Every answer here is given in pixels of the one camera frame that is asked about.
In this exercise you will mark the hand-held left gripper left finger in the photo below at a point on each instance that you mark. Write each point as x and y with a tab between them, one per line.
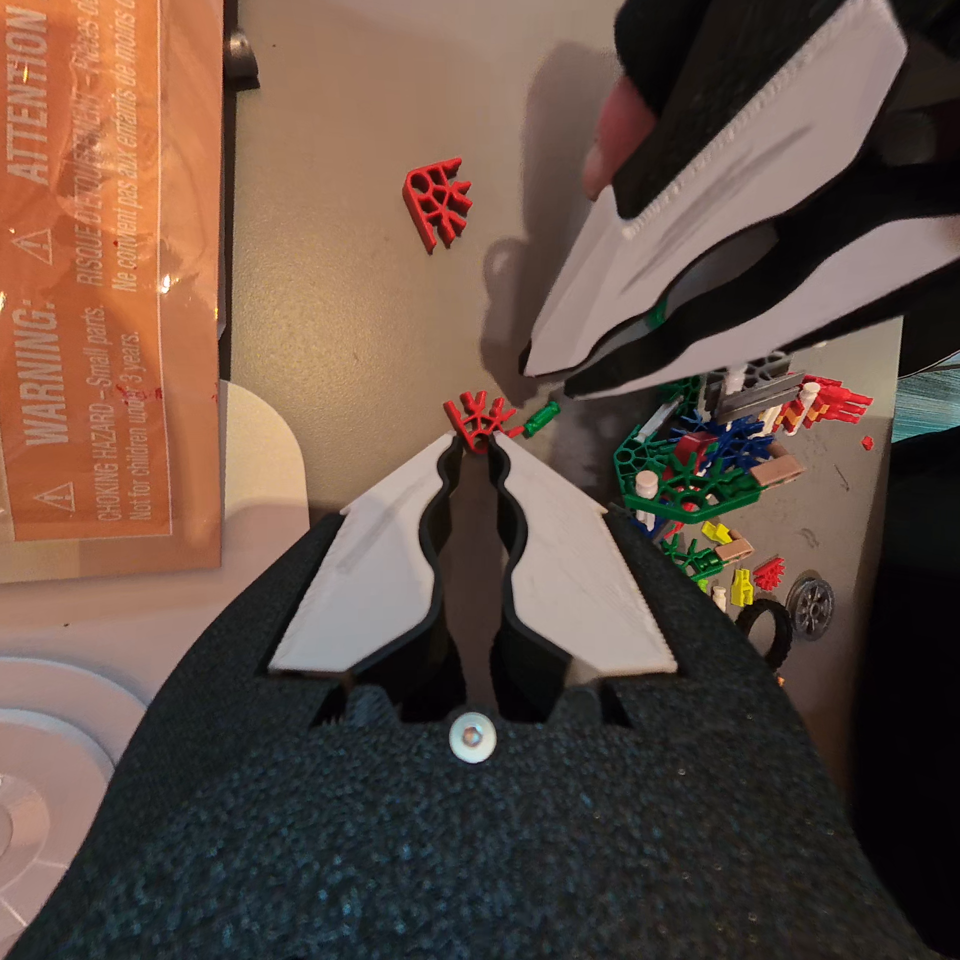
360	592

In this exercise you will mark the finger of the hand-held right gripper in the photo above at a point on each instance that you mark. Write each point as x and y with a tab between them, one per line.
750	195
825	300

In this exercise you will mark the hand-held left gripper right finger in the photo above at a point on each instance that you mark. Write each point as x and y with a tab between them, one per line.
585	592

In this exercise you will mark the short green toy rod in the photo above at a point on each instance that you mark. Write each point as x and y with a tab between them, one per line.
541	420

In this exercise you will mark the red fan connector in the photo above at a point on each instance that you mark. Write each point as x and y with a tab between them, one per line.
476	421
769	574

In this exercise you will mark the person's right hand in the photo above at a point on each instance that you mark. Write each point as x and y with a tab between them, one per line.
619	135

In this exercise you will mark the white toy rod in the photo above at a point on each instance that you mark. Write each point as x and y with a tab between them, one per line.
720	598

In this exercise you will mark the yellow clip connector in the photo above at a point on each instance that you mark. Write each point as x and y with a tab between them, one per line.
716	532

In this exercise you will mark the yellow-green clip connector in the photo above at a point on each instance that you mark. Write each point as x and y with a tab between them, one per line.
741	587

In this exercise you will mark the colourful toy model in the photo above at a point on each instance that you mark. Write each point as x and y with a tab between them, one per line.
697	480

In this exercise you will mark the white desk stand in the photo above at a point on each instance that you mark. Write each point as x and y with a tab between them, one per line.
247	465

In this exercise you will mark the black toy tyre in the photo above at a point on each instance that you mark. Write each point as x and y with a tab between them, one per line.
780	630

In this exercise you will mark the grey wheel hub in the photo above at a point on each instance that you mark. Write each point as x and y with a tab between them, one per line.
811	606

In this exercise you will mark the red square connector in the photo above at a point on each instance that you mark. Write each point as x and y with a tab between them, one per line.
435	199

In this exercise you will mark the toy set instruction booklet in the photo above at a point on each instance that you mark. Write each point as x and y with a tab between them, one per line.
97	300

